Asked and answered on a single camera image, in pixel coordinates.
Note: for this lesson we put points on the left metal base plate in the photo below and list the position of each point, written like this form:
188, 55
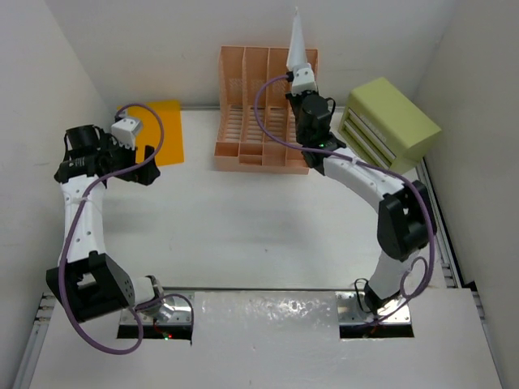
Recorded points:
175, 310

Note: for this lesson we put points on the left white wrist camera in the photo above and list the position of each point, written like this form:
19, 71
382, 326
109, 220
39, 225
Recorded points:
125, 131

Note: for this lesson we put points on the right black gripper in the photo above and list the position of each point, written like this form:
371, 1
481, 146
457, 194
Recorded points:
294, 99

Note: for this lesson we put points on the yellow folder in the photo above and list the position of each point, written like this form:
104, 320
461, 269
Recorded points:
169, 111

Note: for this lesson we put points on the green drawer cabinet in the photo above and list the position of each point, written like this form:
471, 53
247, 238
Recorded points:
385, 128

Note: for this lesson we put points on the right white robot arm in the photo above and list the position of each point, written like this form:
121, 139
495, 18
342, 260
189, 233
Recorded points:
404, 225

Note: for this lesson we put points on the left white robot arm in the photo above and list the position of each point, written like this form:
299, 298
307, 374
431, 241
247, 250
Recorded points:
95, 285

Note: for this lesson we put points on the pink desktop file organizer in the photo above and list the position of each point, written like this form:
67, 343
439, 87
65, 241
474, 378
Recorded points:
241, 145

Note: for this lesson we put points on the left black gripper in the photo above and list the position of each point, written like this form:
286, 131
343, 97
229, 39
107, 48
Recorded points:
143, 175

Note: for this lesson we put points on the metal base plate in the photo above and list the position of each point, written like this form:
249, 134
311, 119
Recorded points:
352, 310
175, 310

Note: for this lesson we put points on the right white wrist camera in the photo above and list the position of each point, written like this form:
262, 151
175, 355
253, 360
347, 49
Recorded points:
303, 80

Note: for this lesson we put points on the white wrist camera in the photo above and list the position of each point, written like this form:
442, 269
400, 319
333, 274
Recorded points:
303, 80
125, 131

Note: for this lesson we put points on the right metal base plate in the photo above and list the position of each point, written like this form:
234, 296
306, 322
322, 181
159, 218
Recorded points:
352, 310

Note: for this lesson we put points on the clear mesh document pouch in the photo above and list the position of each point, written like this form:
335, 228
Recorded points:
297, 56

